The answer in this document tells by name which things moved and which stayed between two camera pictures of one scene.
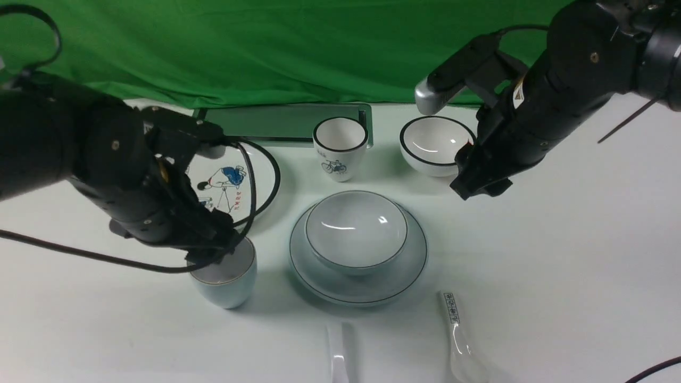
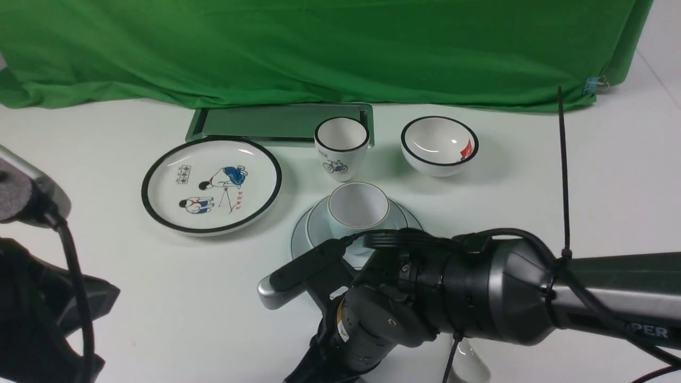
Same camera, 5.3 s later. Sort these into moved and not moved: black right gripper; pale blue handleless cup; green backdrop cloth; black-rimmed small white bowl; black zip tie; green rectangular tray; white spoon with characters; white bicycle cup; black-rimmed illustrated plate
Moved: pale blue handleless cup; black zip tie; black right gripper
Not moved: white bicycle cup; green backdrop cloth; white spoon with characters; black-rimmed small white bowl; green rectangular tray; black-rimmed illustrated plate
